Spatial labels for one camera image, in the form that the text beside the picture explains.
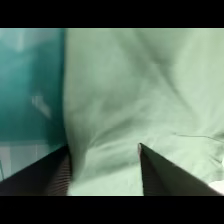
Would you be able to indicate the pale green shirt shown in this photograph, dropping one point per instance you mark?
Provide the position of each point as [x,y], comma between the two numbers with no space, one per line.
[140,93]

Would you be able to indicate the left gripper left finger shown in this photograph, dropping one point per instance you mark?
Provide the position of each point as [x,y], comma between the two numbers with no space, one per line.
[40,178]

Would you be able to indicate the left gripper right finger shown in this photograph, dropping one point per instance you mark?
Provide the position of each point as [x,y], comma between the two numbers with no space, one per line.
[166,180]

